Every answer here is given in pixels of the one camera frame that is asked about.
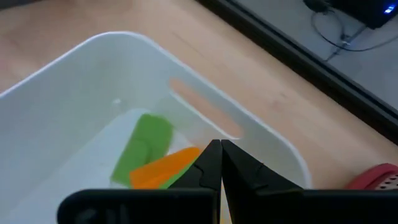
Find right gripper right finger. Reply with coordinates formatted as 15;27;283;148
221;139;398;224

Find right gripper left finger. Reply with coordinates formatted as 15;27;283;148
55;139;222;224

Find orange spatula clear handle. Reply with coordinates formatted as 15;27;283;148
129;146;201;190

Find red and grey container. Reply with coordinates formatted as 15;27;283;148
343;162;398;191

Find white plastic bin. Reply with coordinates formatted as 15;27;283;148
0;30;312;224

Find black power strip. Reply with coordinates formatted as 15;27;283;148
328;0;398;30

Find black looped cable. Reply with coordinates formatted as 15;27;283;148
310;11;398;62

